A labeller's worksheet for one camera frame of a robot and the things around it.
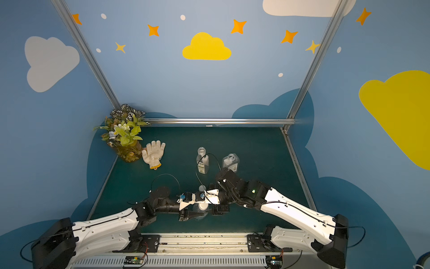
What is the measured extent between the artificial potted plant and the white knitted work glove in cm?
4

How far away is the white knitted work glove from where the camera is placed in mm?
1028

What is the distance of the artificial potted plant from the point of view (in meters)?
0.86
